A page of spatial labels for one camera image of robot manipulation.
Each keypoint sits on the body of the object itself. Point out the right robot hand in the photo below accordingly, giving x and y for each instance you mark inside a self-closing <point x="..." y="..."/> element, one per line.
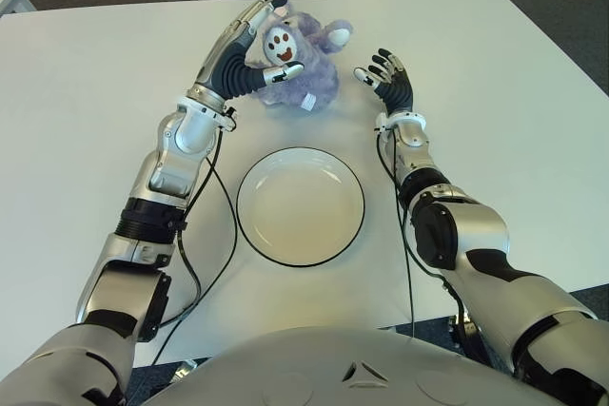
<point x="397" y="90"/>

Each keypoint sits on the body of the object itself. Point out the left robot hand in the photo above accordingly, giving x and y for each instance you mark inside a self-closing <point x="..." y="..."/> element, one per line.
<point x="228" y="68"/>

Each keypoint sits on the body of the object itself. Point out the purple plush bunny doll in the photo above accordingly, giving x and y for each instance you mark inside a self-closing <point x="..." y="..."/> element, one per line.
<point x="309" y="78"/>

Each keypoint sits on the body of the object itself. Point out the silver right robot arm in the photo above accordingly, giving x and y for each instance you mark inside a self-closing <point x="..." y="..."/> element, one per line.
<point x="476" y="230"/>

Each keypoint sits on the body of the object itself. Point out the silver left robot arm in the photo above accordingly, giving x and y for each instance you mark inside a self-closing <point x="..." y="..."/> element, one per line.
<point x="185" y="140"/>

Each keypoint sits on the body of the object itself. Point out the white plate black rim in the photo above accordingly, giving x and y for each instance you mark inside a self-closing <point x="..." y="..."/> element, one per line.
<point x="300" y="206"/>

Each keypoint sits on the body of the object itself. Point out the silver robot torso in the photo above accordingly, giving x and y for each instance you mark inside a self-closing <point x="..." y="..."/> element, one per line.
<point x="333" y="368"/>

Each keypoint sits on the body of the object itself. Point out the metal table foot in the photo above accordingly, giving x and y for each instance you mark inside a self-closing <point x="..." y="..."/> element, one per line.
<point x="184" y="369"/>

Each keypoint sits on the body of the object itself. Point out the black metal stand frame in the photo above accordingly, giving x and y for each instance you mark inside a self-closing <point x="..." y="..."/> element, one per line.
<point x="464" y="330"/>

